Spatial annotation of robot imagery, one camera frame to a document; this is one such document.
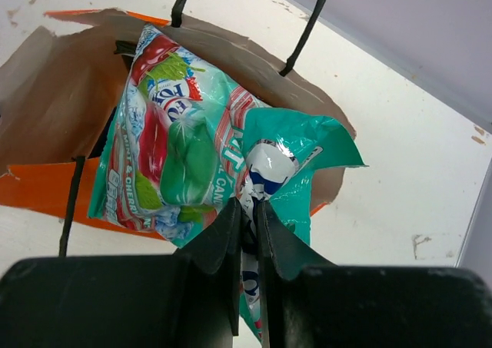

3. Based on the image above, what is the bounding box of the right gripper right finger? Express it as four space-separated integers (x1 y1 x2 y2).
257 203 491 347

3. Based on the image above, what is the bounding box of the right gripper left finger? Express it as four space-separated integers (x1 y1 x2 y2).
1 199 241 347

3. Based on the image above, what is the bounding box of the green Fox's candy bag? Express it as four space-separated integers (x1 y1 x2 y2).
88 24 363 337

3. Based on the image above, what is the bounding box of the orange paper bag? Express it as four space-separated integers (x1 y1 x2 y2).
1 2 355 240

